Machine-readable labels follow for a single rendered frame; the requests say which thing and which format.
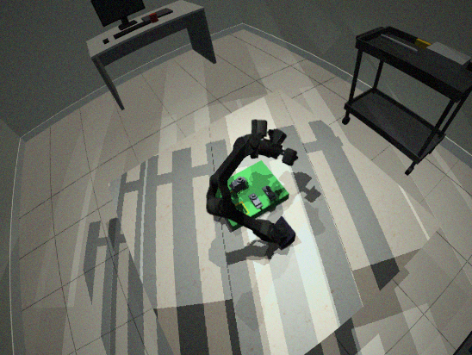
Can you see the green rectangular slab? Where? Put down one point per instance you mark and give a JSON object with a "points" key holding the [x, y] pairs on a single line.
{"points": [[262, 191]]}

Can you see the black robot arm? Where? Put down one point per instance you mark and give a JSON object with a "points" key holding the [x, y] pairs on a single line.
{"points": [[253, 145]]}

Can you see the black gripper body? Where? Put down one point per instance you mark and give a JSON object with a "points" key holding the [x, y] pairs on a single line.
{"points": [[288, 155]]}

